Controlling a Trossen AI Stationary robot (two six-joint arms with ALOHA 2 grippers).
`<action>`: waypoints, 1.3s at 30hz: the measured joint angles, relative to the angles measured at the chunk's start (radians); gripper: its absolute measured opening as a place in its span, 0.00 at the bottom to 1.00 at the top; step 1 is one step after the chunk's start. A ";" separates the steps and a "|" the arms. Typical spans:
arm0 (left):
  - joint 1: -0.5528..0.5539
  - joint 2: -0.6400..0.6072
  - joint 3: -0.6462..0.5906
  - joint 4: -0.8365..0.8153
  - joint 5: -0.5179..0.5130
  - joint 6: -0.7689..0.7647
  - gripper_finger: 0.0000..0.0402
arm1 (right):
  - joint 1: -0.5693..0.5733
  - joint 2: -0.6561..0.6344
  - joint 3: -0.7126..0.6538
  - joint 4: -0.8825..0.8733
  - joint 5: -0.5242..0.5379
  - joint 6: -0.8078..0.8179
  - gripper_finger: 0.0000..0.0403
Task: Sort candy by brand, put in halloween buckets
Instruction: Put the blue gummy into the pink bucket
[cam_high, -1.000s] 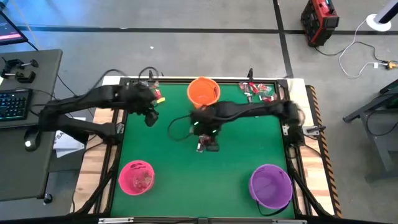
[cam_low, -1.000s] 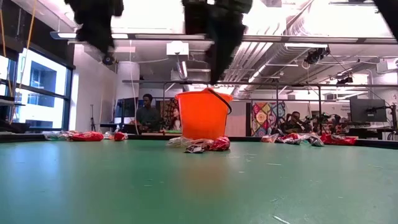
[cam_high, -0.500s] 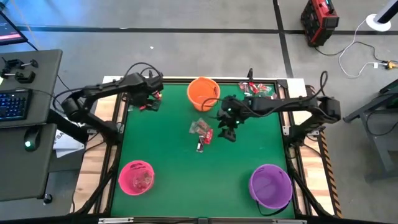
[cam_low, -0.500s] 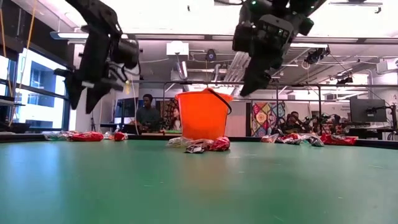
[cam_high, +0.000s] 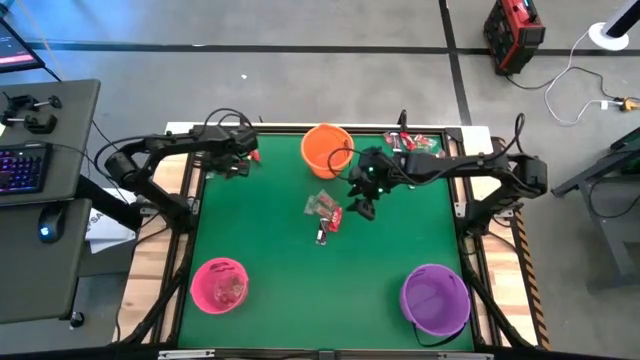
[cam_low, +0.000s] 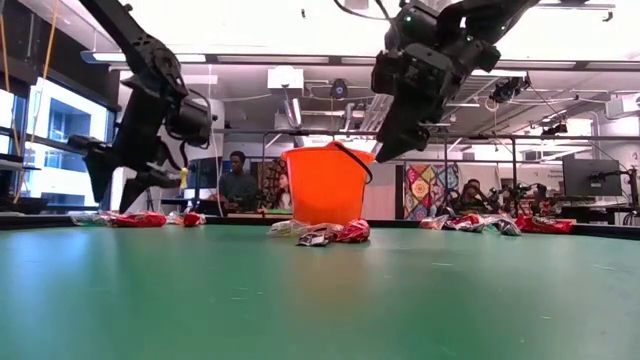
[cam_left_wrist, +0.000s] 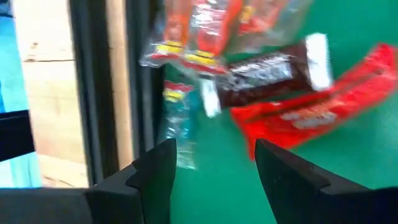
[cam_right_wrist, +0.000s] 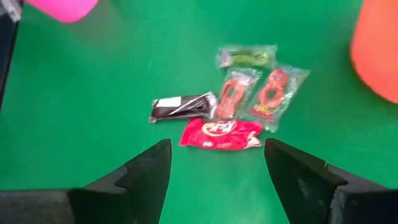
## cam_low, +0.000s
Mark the black computer monitor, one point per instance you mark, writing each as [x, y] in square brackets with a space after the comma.
[592, 177]

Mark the black metal frame stand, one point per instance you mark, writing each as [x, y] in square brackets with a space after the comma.
[514, 165]

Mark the white ceiling box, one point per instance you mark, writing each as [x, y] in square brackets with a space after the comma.
[285, 78]

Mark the colourful patchwork quilt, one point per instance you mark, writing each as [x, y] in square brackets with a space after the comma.
[430, 192]

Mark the black table edge frame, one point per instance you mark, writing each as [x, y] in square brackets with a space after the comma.
[235, 221]

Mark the dark brown candy wrapper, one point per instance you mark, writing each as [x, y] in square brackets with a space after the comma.
[470, 227]
[317, 236]
[506, 227]

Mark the large glass window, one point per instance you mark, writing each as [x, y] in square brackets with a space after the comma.
[67, 145]

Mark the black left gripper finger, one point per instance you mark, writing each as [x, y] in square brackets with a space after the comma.
[102, 172]
[145, 187]

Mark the person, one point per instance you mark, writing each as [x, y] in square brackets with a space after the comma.
[470, 197]
[284, 192]
[239, 187]

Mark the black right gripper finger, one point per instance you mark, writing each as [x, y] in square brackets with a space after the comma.
[434, 117]
[400, 135]

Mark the orange plastic bucket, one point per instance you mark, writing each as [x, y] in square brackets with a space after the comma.
[325, 190]

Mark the black ceiling camera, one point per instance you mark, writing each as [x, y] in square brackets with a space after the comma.
[339, 89]

